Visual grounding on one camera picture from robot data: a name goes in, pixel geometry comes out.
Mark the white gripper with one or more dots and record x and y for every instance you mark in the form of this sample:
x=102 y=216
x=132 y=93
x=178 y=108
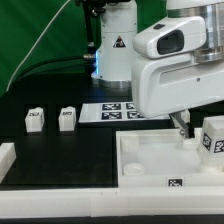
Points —
x=173 y=84

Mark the white square tabletop part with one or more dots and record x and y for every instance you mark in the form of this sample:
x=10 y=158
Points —
x=162 y=158

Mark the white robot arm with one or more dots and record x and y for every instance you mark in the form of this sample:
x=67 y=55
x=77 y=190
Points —
x=116 y=55

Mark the white marker sheet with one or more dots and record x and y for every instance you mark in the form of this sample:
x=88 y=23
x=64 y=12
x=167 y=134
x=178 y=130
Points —
x=109 y=112

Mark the white front rail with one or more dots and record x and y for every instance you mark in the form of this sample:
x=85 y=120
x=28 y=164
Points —
x=111 y=202

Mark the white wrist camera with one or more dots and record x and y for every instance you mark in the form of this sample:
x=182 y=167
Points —
x=171 y=36

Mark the black camera pole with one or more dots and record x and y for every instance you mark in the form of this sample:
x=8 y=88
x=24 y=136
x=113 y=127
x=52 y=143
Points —
x=91 y=10

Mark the white left corner bracket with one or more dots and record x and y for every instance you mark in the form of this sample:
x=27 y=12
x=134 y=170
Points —
x=7 y=158

